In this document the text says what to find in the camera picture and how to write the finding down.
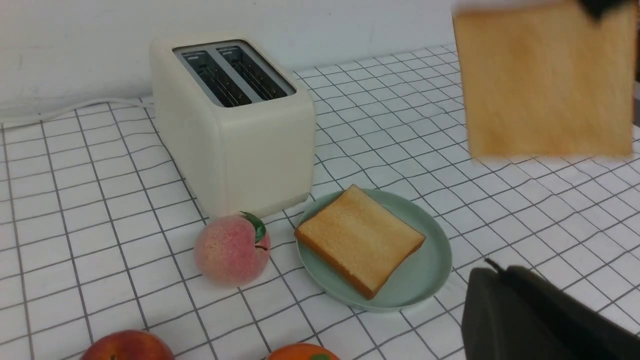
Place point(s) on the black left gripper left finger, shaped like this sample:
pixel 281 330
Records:
pixel 514 314

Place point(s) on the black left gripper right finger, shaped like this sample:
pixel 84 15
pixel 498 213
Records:
pixel 597 9

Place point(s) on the toast slice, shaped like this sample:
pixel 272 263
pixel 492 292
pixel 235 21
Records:
pixel 360 239
pixel 545 79

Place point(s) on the light green plate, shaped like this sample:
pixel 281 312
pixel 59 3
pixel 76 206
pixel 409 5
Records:
pixel 418 278

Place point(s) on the orange persimmon with green leaf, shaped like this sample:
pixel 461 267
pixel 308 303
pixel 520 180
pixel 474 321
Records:
pixel 302 351

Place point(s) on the pink peach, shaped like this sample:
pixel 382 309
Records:
pixel 234 250

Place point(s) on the cream two-slot toaster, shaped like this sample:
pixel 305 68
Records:
pixel 239 127

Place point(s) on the red apple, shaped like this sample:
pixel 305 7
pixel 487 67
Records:
pixel 130 344

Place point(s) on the white grid tablecloth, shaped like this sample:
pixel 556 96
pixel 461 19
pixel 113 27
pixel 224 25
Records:
pixel 98 226

